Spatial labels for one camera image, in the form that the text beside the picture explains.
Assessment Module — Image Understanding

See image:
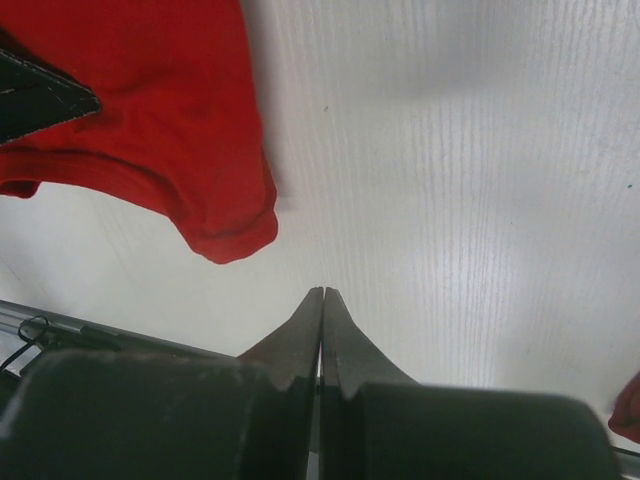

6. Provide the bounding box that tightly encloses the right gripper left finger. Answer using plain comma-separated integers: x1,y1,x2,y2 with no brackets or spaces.
240,287,323,479

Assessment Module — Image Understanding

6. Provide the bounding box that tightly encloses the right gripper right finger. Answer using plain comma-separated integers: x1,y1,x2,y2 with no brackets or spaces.
319,288,417,479

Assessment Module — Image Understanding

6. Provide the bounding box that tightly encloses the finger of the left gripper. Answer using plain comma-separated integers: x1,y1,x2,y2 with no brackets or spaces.
1,50,101,145

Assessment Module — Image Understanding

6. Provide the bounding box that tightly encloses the bright red t shirt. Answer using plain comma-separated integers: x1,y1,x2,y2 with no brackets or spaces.
1,1,278,264

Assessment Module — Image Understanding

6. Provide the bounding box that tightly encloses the dark red t shirt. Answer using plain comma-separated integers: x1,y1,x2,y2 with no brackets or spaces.
607,373,640,444

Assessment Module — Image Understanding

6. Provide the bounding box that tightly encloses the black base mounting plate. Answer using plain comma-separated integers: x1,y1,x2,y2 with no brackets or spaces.
1,300,231,377

